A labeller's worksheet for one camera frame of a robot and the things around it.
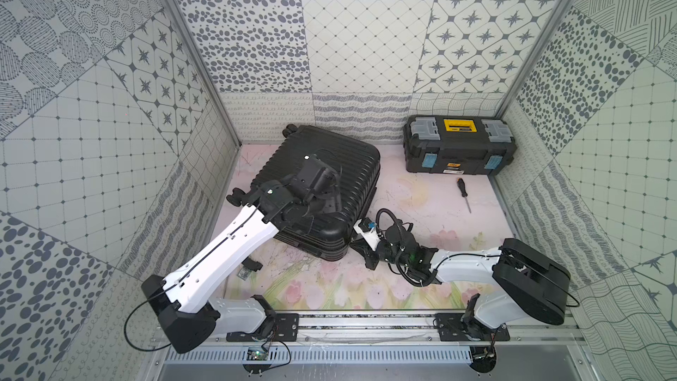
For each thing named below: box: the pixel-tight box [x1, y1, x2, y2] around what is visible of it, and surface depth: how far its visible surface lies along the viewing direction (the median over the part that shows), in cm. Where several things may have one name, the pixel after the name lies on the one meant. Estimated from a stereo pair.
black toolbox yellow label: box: [402, 114, 518, 176], surface depth 103 cm
